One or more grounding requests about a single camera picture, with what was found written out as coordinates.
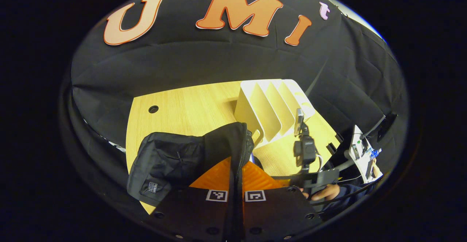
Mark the grey hose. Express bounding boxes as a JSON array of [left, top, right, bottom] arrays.
[[328, 116, 386, 171]]

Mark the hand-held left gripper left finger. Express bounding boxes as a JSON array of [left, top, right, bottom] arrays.
[[149, 157, 233, 241]]

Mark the plain black cloth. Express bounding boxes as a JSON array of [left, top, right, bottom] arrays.
[[310, 12, 409, 155], [58, 74, 146, 220]]

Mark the black backdrop cloth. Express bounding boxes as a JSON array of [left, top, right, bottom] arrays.
[[71, 0, 345, 144]]

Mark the black schoolbag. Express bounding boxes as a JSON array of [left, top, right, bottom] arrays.
[[126, 122, 272, 241]]

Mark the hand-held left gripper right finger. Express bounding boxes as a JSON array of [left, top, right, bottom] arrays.
[[242, 162, 324, 241]]

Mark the cream plastic bookshelf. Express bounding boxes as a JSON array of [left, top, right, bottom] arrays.
[[233, 79, 317, 151]]

